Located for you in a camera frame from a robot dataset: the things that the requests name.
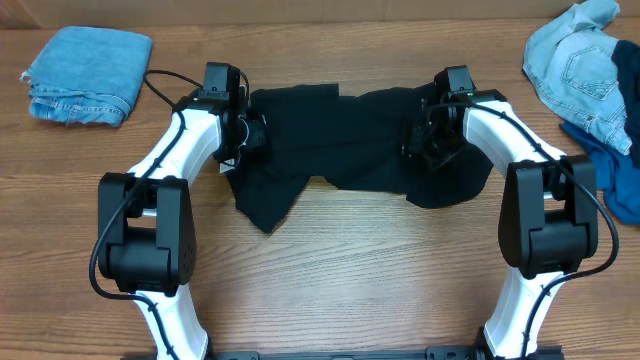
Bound light blue denim jeans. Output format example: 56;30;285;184
523;0;632;155

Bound navy blue garment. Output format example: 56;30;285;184
612;40;639;168

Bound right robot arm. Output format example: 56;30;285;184
402;65;598;359

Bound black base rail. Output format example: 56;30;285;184
119;344;565;360

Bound folded blue jeans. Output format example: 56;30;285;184
20;26;152;127

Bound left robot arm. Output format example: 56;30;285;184
88;62;268;359

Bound black t-shirt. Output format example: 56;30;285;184
227;83;493;233

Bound royal blue garment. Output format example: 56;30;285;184
560;122;639;225

